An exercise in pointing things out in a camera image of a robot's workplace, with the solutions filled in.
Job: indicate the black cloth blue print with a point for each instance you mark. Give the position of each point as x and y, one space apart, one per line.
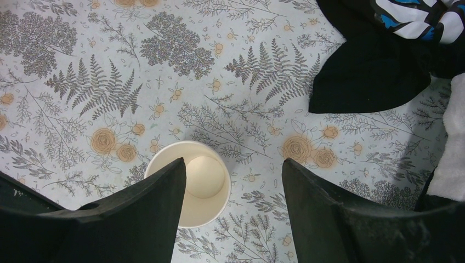
392 49

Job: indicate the black white checkered pillow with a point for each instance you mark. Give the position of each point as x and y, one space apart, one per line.
446 184

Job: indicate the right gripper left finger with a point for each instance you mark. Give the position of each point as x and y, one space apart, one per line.
136 224

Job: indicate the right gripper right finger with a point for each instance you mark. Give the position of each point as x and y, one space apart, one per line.
331 224

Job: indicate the floral patterned table mat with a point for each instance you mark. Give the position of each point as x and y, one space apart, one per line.
92 90

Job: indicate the black paper coffee cup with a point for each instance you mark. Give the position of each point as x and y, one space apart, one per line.
208 182

